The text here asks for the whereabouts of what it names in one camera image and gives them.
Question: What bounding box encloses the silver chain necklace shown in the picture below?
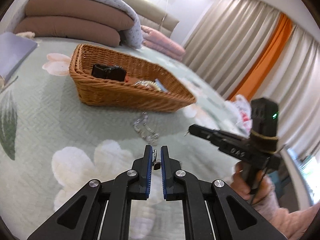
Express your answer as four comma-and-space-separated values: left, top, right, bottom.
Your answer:
132, 112, 162, 171

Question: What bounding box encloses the pink sleeved forearm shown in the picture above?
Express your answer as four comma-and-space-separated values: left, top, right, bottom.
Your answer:
253, 191, 319, 239

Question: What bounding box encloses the silver jewelry in basket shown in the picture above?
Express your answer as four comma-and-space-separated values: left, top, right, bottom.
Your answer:
135, 80, 161, 91

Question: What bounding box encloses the person's right hand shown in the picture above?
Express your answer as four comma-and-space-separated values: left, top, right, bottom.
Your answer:
231, 161, 273, 204

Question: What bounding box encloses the white red plastic bag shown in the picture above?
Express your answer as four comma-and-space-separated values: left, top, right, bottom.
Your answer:
224, 95, 252, 136

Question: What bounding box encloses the orange curtain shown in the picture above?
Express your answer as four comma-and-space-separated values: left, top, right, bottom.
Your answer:
227, 13, 293, 101

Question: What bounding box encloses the blue card in basket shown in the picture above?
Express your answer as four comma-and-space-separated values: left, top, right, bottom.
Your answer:
155, 79, 168, 93

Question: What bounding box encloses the floral green bedspread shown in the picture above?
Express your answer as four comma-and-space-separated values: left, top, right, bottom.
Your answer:
1, 38, 238, 239

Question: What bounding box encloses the beige curtain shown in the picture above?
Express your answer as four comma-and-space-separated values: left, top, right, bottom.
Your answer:
184, 0, 319, 158

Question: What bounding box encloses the red item in basket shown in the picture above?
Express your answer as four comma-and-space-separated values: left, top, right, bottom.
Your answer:
125, 75, 139, 84

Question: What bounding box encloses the pink folded blanket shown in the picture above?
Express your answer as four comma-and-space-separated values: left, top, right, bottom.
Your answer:
141, 25, 185, 61

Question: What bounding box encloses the woven wicker basket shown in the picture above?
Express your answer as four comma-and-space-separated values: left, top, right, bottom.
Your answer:
69, 43, 196, 113

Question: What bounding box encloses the grey patterned blanket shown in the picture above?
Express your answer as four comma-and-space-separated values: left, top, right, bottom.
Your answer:
5, 0, 143, 49

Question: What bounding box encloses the beige padded headboard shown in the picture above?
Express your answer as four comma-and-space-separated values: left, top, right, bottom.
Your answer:
123, 0, 180, 37

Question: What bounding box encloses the purple grey book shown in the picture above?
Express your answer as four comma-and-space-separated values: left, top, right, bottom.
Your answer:
0, 32, 37, 87

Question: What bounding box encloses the brown folded quilt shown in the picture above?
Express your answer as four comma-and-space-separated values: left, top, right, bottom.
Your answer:
14, 0, 134, 47

